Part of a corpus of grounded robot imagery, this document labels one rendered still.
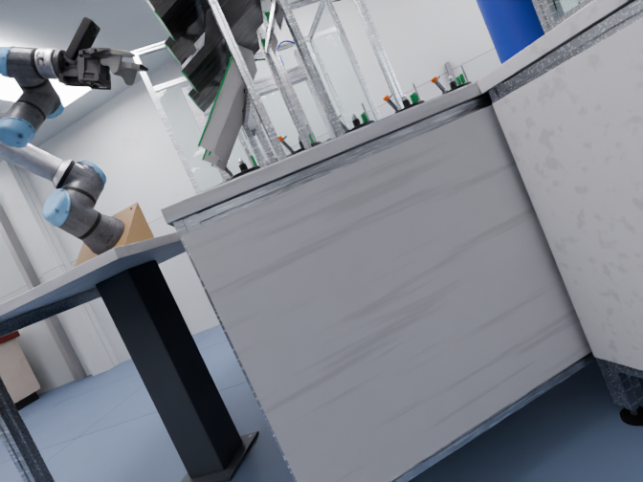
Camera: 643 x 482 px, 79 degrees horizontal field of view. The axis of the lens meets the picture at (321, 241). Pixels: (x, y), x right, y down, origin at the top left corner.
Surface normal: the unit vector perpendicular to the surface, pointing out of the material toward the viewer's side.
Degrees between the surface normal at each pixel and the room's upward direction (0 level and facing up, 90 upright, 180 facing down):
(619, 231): 90
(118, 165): 90
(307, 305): 90
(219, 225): 90
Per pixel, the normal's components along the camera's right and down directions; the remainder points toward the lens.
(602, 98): -0.88, 0.41
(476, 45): -0.22, 0.17
